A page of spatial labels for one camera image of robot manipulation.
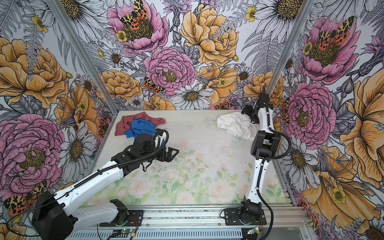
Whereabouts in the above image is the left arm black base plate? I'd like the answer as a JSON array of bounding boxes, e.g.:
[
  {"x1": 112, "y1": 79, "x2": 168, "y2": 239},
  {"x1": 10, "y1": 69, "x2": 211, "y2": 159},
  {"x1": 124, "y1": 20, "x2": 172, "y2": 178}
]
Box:
[{"x1": 100, "y1": 210, "x2": 144, "y2": 227}]

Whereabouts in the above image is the white vented cable duct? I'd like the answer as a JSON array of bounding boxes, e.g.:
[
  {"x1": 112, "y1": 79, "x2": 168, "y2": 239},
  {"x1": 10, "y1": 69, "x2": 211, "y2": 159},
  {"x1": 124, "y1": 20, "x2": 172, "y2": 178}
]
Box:
[{"x1": 67, "y1": 228, "x2": 243, "y2": 240}]

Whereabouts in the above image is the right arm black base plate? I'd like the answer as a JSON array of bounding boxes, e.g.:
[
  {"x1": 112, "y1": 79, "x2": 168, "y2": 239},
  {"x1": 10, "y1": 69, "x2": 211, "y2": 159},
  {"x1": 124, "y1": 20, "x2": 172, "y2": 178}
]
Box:
[{"x1": 220, "y1": 208, "x2": 267, "y2": 226}]

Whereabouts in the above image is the maroon red cloth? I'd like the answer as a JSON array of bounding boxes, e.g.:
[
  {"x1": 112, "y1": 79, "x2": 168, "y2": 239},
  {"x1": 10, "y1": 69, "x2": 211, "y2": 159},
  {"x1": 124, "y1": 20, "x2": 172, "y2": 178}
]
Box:
[{"x1": 115, "y1": 112, "x2": 166, "y2": 136}]

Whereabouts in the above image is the left aluminium corner post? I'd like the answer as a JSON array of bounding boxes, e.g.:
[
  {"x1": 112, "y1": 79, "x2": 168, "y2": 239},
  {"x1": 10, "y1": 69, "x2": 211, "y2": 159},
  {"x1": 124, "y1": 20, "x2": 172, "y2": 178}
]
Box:
[{"x1": 47, "y1": 1, "x2": 119, "y2": 117}]

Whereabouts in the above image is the aluminium corner post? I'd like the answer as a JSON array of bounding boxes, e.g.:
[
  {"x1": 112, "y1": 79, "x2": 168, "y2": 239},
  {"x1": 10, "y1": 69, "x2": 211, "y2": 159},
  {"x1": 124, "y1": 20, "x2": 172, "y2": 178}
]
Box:
[
  {"x1": 265, "y1": 0, "x2": 315, "y2": 98},
  {"x1": 47, "y1": 1, "x2": 119, "y2": 117}
]

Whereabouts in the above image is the white cloth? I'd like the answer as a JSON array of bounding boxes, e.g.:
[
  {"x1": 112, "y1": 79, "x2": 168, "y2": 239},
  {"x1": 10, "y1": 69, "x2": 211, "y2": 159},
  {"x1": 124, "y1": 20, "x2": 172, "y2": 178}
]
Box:
[{"x1": 217, "y1": 112, "x2": 258, "y2": 140}]

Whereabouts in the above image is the aluminium front rail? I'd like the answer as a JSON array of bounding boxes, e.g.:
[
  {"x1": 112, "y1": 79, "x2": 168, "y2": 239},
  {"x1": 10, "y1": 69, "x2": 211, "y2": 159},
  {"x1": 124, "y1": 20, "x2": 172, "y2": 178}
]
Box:
[{"x1": 53, "y1": 205, "x2": 313, "y2": 230}]

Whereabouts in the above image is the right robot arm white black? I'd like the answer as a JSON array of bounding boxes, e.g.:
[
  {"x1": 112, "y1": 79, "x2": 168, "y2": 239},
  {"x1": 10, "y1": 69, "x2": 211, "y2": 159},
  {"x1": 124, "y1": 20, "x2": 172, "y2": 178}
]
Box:
[{"x1": 240, "y1": 88, "x2": 288, "y2": 225}]

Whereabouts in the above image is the right aluminium corner post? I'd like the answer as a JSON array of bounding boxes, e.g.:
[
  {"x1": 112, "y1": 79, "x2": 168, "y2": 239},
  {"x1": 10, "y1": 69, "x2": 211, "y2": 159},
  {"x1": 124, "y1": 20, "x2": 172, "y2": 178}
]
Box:
[{"x1": 265, "y1": 0, "x2": 315, "y2": 98}]

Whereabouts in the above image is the blue cloth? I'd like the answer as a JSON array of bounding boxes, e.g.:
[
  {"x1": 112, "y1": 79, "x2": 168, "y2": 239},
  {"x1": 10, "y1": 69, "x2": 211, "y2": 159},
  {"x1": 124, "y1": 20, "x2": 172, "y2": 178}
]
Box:
[{"x1": 124, "y1": 119, "x2": 156, "y2": 139}]

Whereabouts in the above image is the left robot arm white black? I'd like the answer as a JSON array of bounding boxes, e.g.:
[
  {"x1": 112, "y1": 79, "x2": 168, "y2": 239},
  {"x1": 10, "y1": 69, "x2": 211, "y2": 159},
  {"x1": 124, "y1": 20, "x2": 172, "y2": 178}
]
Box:
[{"x1": 32, "y1": 129, "x2": 179, "y2": 240}]

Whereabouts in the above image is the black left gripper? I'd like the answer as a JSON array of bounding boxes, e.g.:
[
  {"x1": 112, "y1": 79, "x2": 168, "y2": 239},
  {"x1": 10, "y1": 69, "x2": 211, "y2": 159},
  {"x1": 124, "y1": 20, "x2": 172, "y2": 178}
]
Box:
[{"x1": 140, "y1": 145, "x2": 179, "y2": 163}]

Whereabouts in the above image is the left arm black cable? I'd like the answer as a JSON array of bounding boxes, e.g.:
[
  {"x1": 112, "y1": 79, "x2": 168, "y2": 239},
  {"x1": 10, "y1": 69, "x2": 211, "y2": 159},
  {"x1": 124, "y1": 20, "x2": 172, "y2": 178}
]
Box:
[{"x1": 53, "y1": 128, "x2": 170, "y2": 199}]

